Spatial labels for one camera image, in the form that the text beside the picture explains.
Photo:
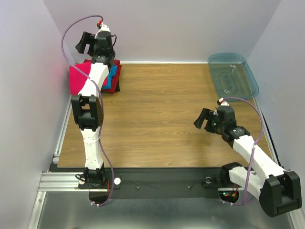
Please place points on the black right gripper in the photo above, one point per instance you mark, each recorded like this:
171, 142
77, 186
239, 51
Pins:
209, 123

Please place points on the folded dark red t shirt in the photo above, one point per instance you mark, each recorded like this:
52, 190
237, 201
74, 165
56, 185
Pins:
114, 81

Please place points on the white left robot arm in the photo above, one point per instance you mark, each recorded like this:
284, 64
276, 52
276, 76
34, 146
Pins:
88, 109

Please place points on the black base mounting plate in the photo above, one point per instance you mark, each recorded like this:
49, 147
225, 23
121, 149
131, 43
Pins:
179, 182

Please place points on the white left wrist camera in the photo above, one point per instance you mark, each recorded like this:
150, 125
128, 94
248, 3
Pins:
102, 27

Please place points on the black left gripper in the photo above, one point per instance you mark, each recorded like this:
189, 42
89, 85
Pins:
87, 38

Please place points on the aluminium frame rail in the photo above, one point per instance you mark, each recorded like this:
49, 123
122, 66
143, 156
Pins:
62, 182

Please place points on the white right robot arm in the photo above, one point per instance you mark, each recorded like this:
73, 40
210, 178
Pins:
277, 190

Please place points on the folded blue t shirt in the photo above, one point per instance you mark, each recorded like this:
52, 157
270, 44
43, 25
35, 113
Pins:
108, 81

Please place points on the translucent blue plastic bin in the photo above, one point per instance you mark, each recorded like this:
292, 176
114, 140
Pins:
232, 76

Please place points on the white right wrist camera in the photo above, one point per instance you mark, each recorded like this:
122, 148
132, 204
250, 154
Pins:
222, 102

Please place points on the folded black t shirt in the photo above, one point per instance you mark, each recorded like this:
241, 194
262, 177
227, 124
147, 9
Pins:
117, 89

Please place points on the pink red t shirt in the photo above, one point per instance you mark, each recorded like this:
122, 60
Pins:
80, 84

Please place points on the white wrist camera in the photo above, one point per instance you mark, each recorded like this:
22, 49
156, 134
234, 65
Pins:
102, 27
222, 102

